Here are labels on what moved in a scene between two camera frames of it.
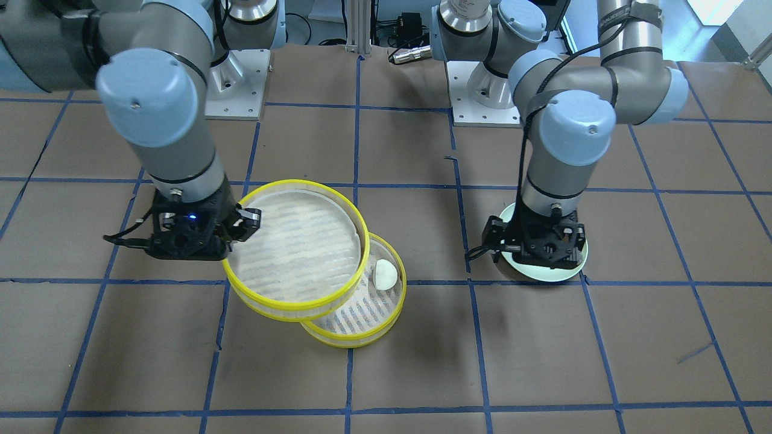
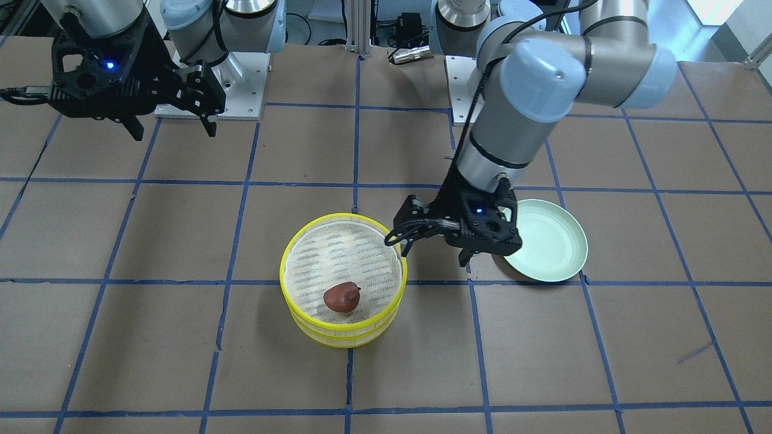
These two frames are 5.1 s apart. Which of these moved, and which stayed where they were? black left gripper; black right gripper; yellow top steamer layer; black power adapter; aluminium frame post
Moved: black left gripper; black right gripper; yellow top steamer layer
Stayed: black power adapter; aluminium frame post
